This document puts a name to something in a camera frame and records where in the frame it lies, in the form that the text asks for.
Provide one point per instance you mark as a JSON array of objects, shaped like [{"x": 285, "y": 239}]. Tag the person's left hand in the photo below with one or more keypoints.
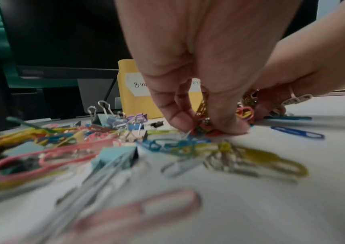
[{"x": 208, "y": 47}]

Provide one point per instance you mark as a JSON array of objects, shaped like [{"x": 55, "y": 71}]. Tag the person's right hand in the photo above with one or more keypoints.
[{"x": 311, "y": 62}]

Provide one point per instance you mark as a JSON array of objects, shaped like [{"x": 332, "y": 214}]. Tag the yellow divided plastic bin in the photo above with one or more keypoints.
[{"x": 136, "y": 104}]

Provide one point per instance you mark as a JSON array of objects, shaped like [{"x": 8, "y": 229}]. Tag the pile of colorful clips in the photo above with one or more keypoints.
[{"x": 70, "y": 147}]

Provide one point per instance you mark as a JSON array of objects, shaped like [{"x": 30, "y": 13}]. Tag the black monitor stand base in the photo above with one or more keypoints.
[{"x": 97, "y": 95}]

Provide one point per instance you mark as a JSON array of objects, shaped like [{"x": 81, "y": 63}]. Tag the black computer monitor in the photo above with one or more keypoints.
[{"x": 64, "y": 35}]

